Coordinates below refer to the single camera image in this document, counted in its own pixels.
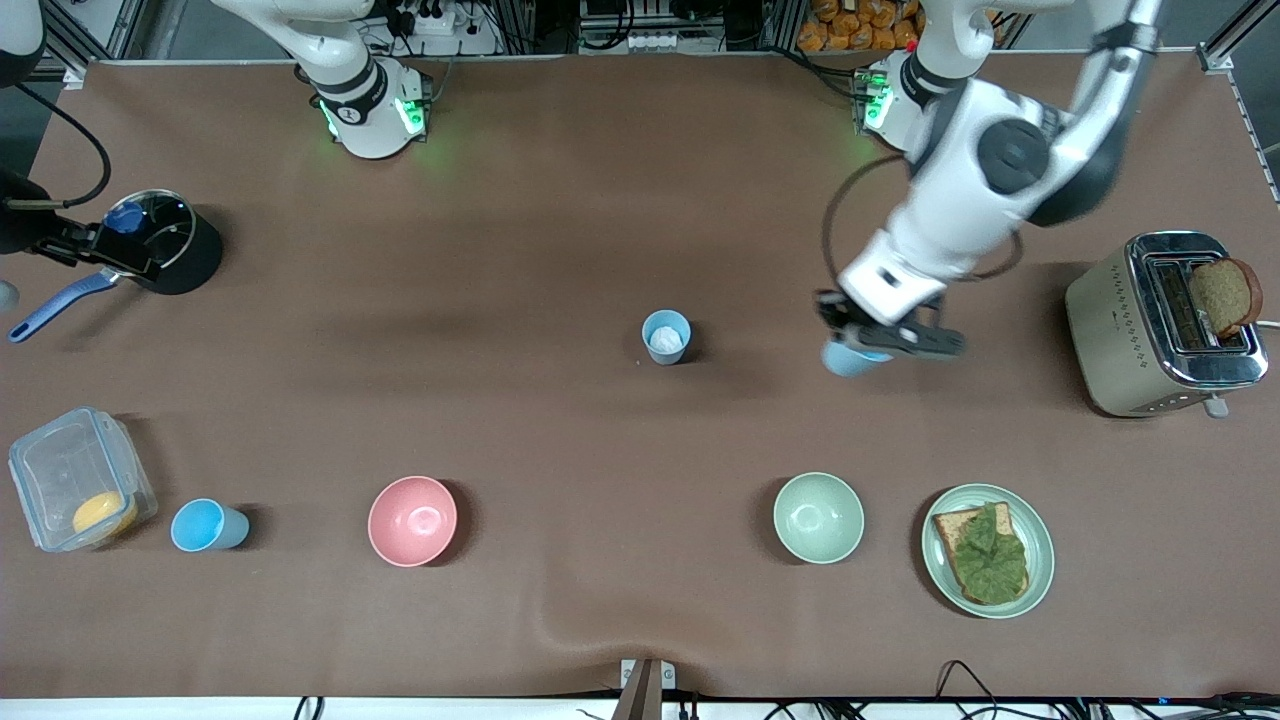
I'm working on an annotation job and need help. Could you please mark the blue plastic cup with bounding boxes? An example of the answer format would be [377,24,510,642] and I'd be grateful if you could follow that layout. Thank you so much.
[822,338,891,379]
[170,498,251,553]

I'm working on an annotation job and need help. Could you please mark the blue cup holding white ball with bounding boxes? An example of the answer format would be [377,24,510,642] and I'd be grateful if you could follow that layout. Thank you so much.
[641,309,693,366]

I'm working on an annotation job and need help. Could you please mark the glass lid with blue knob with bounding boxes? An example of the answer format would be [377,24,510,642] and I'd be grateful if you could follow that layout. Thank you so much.
[97,190,196,279]

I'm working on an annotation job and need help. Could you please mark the pale green bowl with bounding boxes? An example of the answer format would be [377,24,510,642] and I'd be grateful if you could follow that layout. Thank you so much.
[772,472,866,565]

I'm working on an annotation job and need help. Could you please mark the brown bread slice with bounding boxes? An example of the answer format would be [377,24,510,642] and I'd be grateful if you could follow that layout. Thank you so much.
[932,503,1031,606]

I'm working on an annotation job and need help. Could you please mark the clear plastic storage container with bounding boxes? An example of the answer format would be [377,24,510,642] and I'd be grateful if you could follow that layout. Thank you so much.
[8,406,159,553]

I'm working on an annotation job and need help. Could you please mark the cream and chrome toaster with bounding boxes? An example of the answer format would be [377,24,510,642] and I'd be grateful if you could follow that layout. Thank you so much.
[1065,230,1271,419]

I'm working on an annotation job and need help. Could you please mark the orange packaged buns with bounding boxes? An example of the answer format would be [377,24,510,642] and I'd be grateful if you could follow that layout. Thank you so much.
[798,0,926,53]

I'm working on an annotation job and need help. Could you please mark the green lettuce leaf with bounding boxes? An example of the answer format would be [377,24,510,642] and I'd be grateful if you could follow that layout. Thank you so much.
[950,503,1029,604]

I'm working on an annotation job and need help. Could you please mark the yellow round food piece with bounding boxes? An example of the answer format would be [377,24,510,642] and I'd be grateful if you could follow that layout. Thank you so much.
[72,490,139,541]

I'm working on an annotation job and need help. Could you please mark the brown table mat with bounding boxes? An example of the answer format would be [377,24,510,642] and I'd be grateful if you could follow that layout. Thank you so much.
[0,55,1280,701]

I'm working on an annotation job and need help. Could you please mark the pale green plate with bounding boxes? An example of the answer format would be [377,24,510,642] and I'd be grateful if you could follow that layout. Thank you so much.
[921,484,1056,620]

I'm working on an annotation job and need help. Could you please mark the dark toast slice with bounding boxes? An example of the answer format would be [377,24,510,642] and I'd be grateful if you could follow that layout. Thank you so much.
[1188,258,1264,339]

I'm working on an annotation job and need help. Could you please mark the white power strip with plugs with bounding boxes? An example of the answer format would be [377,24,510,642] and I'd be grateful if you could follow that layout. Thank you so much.
[395,0,463,36]

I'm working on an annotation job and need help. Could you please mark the pink bowl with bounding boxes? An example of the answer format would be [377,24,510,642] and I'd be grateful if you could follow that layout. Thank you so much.
[367,475,459,568]

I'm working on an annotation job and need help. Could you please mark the black saucepan with blue handle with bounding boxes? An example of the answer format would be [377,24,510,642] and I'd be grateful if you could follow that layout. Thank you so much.
[8,188,225,344]

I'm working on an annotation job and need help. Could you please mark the aluminium frame rail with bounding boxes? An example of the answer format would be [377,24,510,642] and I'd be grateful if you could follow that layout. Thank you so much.
[40,0,136,61]
[1195,0,1280,76]

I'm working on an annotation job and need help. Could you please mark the black looped cable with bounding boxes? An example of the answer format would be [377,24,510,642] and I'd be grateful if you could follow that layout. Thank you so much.
[935,660,1016,720]

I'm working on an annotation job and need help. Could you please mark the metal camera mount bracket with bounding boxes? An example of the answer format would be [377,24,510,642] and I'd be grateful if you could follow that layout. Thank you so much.
[612,658,677,720]

